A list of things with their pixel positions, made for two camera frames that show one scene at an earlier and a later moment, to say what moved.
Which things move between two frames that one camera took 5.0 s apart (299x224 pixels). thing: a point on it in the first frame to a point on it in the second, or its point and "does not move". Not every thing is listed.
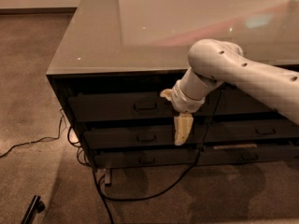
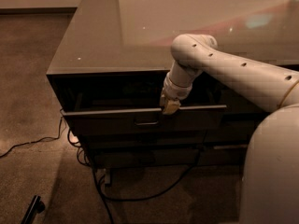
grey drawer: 142,159 does not move
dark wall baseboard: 37,11 does not move
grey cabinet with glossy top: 126,44 does not move
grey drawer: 135,106 to 188,120
